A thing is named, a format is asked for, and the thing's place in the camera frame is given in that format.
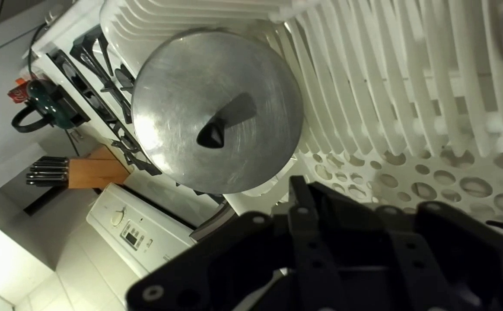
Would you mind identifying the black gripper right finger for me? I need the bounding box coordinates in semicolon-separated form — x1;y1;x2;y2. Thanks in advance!
353;199;503;311

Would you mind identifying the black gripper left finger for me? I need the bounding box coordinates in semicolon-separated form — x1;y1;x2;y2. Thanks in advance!
127;174;344;311

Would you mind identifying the round metal pot lid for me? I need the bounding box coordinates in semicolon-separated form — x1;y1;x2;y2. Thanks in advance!
130;29;306;195

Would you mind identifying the white plastic dish rack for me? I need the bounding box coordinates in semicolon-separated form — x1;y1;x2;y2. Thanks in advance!
99;0;503;231

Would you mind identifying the white gas stove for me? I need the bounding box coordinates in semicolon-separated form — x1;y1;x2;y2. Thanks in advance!
28;0;230;278

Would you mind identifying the wooden knife block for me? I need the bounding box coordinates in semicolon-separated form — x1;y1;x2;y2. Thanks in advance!
25;143;132;192

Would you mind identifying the black stove grate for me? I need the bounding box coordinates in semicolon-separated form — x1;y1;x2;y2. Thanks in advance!
50;24;163;178

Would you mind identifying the dark green kettle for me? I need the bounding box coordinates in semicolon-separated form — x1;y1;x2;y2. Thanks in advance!
11;79;92;135

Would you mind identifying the small red object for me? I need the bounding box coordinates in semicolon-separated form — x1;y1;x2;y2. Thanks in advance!
7;78;33;105

